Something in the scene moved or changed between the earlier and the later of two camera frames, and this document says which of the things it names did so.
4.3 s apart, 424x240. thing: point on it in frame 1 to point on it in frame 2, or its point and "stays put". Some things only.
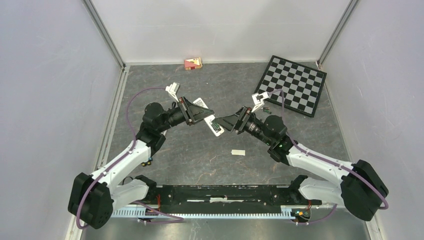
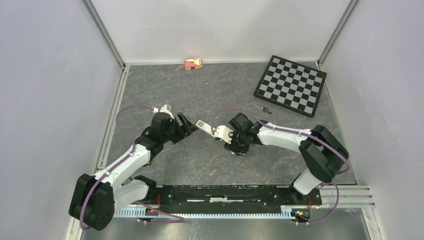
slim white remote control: (211, 121) to (204, 126)
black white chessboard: (301, 85) stays put
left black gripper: (185, 105) to (182, 133)
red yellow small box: (193, 63) stays put
